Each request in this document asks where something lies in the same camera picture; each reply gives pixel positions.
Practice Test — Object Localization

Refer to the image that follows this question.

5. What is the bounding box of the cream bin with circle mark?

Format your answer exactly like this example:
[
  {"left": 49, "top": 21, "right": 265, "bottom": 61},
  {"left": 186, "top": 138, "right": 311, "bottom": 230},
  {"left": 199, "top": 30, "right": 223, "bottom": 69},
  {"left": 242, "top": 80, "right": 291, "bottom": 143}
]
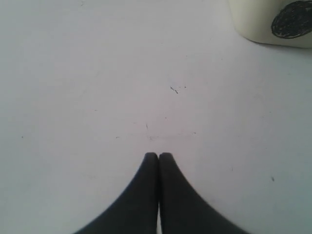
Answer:
[{"left": 228, "top": 0, "right": 312, "bottom": 48}]

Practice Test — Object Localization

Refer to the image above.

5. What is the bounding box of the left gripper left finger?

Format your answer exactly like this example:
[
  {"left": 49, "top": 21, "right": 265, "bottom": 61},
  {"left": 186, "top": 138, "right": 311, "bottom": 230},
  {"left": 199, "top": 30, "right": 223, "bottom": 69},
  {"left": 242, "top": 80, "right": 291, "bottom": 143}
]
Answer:
[{"left": 77, "top": 153, "right": 159, "bottom": 234}]

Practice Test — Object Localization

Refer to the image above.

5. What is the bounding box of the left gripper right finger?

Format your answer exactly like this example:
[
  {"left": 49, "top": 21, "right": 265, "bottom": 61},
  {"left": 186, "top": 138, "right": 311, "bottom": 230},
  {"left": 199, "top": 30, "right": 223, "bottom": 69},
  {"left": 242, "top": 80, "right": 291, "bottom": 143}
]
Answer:
[{"left": 159, "top": 153, "right": 246, "bottom": 234}]

